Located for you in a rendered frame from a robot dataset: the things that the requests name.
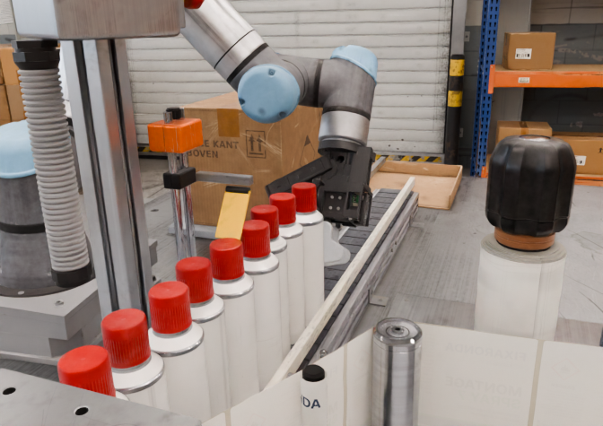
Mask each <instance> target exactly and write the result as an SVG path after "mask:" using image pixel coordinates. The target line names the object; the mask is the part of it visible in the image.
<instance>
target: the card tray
mask: <svg viewBox="0 0 603 426"><path fill-rule="evenodd" d="M462 167H463V166H459V165H445V164H431V163H418V162H405V161H386V162H385V163H384V164H383V165H382V166H381V167H380V168H379V169H378V171H377V172H376V173H375V174H374V175H373V176H372V177H371V178H370V185H369V187H370V188H371V192H373V191H374V190H375V189H381V188H391V189H402V188H403V187H404V186H405V184H406V183H407V181H408V180H409V179H410V177H414V178H415V185H414V187H413V188H412V191H414V192H417V193H419V196H418V207H423V208H432V209H442V210H450V208H451V205H452V203H453V200H454V197H455V195H456V193H457V191H458V188H459V184H460V181H461V179H462Z"/></svg>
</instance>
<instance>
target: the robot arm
mask: <svg viewBox="0 0 603 426"><path fill-rule="evenodd" d="M184 10H185V21H186V28H184V29H180V33H181V34H182V35H183V37H184V38H185V39H186V40H187V41H188V42H189V43H190V44H191V45H192V46H193V47H194V48H195V49H196V50H197V52H198V53H199V54H200V55H201V56H202V57H203V58H204V59H205V60H206V61H207V62H208V63H209V64H210V65H211V66H212V67H213V69H214V70H215V71H216V72H217V73H218V74H219V75H220V76H221V77H222V78H223V79H224V80H225V81H226V82H227V83H228V84H229V85H230V86H231V87H232V88H233V89H234V90H235V91H236V92H237V93H238V99H239V103H240V107H241V108H242V110H243V111H244V113H245V114H246V115H247V116H248V117H250V118H251V119H253V120H255V121H257V122H259V123H264V124H270V123H275V122H277V121H280V120H281V119H284V118H286V117H288V116H289V115H291V114H292V113H293V112H294V110H295V109H296V107H297V105H300V106H307V107H314V108H323V111H322V117H321V122H320V129H319V148H318V153H319V154H320V155H322V156H321V157H320V158H318V159H316V160H315V161H312V162H310V163H308V164H306V165H304V166H302V167H300V168H298V169H297V170H295V171H293V172H291V173H289V174H287V175H285V176H283V177H281V178H279V179H276V180H275V181H273V182H271V183H270V184H268V185H266V186H265V190H266V192H267V196H268V198H269V197H270V196H271V195H272V194H275V193H292V185H293V184H296V183H301V182H308V183H313V184H315V185H316V190H317V211H319V212H320V213H321V214H322V215H323V216H324V220H323V228H324V266H330V265H342V264H346V263H347V262H348V261H349V259H350V251H349V250H348V249H346V248H344V247H343V246H341V245H340V244H339V242H338V239H339V230H338V228H337V227H335V226H333V225H332V222H333V223H341V224H342V225H343V226H346V227H354V228H356V226H365V227H369V221H370V215H371V203H372V197H373V193H372V192H371V188H370V187H369V185H370V178H371V166H372V163H373V162H375V159H376V153H375V152H373V149H372V148H371V147H366V146H367V141H368V134H369V128H370V120H371V109H372V103H373V97H374V91H375V87H376V85H377V81H376V79H377V69H378V61H377V57H376V56H375V55H374V54H373V53H372V52H371V51H370V50H369V49H367V48H363V47H360V46H355V45H348V46H347V47H346V46H341V47H338V48H336V49H335V50H334V51H333V52H332V56H331V57H330V59H318V58H311V57H298V56H290V55H283V54H280V53H277V52H275V51H274V50H273V49H272V48H271V47H269V46H268V45H267V43H266V42H265V41H264V40H263V39H262V38H261V37H260V36H259V35H258V33H257V32H256V31H255V30H254V29H253V28H252V27H251V26H250V25H249V23H248V22H247V21H246V20H245V19H244V18H243V17H242V16H241V15H240V13H239V12H238V11H237V10H236V9H235V8H234V7H233V6H232V5H231V4H230V2H229V1H228V0H205V1H204V2H203V4H202V5H201V7H200V8H198V9H187V8H186V7H184ZM60 59H61V60H60V62H59V68H60V72H58V74H61V78H59V80H61V81H62V84H60V86H62V87H63V90H62V91H61V92H63V93H64V96H62V98H64V99H65V101H64V102H63V103H64V104H65V105H66V107H65V108H64V109H65V110H66V113H65V115H67V120H66V121H68V125H67V126H68V127H69V131H67V132H69V133H70V136H69V138H71V142H70V143H71V144H72V147H71V148H70V149H72V150H73V152H72V153H71V154H73V156H74V158H73V160H74V167H75V170H74V171H75V173H76V175H75V176H76V178H77V180H76V182H77V187H78V190H79V189H80V188H82V187H83V186H82V180H81V174H80V168H79V161H78V156H77V150H76V143H75V138H74V126H73V120H72V114H71V108H70V102H69V96H68V90H67V84H66V73H65V67H64V60H63V55H62V48H60ZM28 124H29V123H27V122H26V120H21V122H12V123H9V124H6V125H3V126H0V285H2V286H4V287H7V288H12V289H24V290H28V289H40V288H47V287H51V286H56V285H55V282H54V281H52V276H51V271H50V267H51V266H52V264H51V258H50V253H49V248H48V238H47V233H46V228H45V222H44V217H43V212H42V206H41V201H40V196H39V190H38V184H37V181H38V180H37V179H36V176H37V174H36V173H35V170H36V169H35V168H34V164H35V163H34V162H33V159H34V158H33V157H32V154H33V152H32V151H31V147H32V146H31V140H30V135H29V133H28V131H29V130H30V129H29V128H28V127H27V125H28ZM364 192H368V193H364ZM368 206H369V209H368ZM367 212H368V215H367ZM366 218H367V219H366Z"/></svg>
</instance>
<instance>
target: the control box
mask: <svg viewBox="0 0 603 426"><path fill-rule="evenodd" d="M184 1H185V0H13V9H14V15H15V20H16V26H17V31H18V33H19V35H20V36H21V37H24V38H31V39H50V40H60V41H70V40H93V39H139V38H161V37H176V36H178V35H179V34H180V29H184V28H186V21H185V10H184Z"/></svg>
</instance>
